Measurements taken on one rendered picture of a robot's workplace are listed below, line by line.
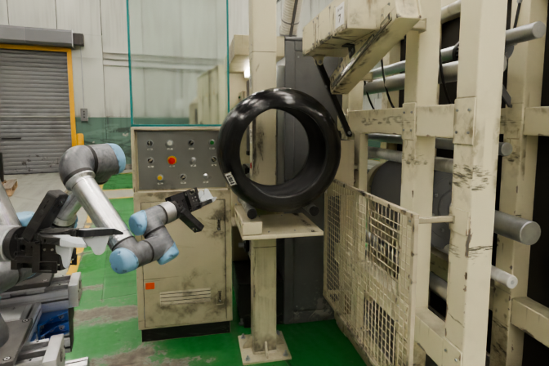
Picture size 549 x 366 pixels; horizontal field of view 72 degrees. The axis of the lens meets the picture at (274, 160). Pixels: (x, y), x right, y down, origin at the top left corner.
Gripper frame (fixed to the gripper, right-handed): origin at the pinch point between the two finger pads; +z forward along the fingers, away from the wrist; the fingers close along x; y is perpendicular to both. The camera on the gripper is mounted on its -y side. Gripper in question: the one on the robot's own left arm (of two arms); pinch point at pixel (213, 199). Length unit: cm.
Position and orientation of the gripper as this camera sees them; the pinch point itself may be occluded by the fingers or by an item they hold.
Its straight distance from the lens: 153.3
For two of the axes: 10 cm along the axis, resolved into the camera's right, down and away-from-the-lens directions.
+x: -7.2, 2.7, 6.4
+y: -3.4, -9.4, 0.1
